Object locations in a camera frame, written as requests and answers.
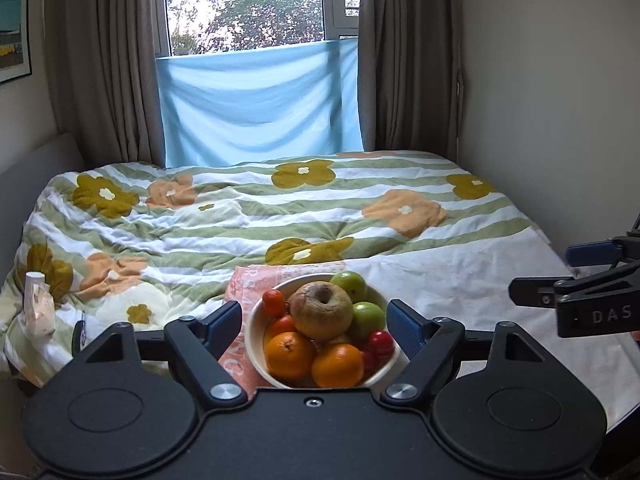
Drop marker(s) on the green apple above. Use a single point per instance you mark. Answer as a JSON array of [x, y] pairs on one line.
[[351, 284], [368, 319]]

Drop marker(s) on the floral striped blanket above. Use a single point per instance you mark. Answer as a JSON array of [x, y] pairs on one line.
[[225, 220]]

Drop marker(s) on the beige curtain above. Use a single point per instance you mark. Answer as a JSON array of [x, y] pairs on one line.
[[407, 55], [110, 60]]

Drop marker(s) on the red cherry tomato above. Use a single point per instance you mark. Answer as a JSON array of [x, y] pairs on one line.
[[381, 343], [369, 362]]

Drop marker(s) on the white patterned cloth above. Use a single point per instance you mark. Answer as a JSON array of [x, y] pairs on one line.
[[475, 290]]

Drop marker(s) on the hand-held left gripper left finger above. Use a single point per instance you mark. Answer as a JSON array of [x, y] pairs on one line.
[[225, 321]]

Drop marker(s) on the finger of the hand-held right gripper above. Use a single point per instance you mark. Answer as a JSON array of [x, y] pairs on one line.
[[532, 292], [592, 252]]

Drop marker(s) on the framed wall picture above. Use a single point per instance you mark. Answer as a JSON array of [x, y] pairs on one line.
[[14, 35]]

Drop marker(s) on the window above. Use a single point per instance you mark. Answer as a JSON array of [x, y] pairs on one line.
[[245, 5]]

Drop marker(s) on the wrinkled brown apple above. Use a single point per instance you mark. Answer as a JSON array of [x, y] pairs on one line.
[[320, 312]]

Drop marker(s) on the small mandarin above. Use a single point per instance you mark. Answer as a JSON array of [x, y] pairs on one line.
[[273, 303], [282, 325]]

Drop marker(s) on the large orange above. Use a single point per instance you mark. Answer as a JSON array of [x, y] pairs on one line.
[[337, 366]]

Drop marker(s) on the light blue window cloth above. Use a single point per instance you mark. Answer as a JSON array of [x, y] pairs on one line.
[[255, 105]]

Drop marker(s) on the white packet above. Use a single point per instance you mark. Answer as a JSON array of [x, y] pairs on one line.
[[40, 307]]

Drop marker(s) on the orange with stem dimple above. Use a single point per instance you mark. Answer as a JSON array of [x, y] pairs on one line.
[[290, 356]]

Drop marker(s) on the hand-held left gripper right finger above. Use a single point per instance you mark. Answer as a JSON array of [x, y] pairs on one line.
[[404, 327]]

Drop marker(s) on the cream oval bowl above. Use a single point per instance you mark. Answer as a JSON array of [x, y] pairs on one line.
[[256, 340]]

